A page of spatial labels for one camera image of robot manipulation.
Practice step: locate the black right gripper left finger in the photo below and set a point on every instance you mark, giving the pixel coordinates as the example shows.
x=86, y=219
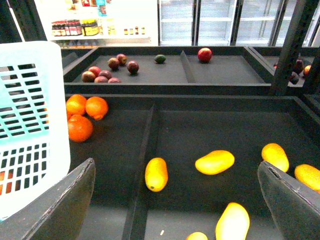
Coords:
x=58, y=213

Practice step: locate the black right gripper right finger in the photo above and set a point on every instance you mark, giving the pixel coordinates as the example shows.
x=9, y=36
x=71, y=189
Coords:
x=294, y=207

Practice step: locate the light teal plastic basket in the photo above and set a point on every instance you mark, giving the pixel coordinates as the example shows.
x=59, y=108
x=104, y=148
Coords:
x=34, y=139

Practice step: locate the yellow mango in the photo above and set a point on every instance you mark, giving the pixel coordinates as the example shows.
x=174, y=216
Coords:
x=309, y=176
x=215, y=162
x=156, y=174
x=233, y=224
x=275, y=155
x=196, y=236

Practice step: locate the green avocado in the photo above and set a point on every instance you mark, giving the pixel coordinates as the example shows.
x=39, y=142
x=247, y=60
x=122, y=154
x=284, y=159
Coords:
x=160, y=58

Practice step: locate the black divider strip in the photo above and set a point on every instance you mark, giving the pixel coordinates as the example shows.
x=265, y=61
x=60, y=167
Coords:
x=137, y=213

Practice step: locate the orange fruit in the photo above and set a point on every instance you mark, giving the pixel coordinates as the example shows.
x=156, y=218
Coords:
x=79, y=128
x=96, y=108
x=76, y=105

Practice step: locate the black fruit tray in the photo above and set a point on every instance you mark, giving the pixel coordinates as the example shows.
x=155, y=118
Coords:
x=191, y=127
x=232, y=70

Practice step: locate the red apple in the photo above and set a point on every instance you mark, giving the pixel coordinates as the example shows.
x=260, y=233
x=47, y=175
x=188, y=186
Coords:
x=204, y=55

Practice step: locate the black upper fruit tray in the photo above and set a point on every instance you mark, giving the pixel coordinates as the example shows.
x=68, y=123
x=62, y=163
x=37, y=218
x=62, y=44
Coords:
x=232, y=70

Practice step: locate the white grocery shelf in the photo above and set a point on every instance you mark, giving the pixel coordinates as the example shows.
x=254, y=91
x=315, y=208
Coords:
x=99, y=23

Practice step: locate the black shelf post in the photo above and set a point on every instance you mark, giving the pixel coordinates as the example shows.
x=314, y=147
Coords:
x=302, y=16

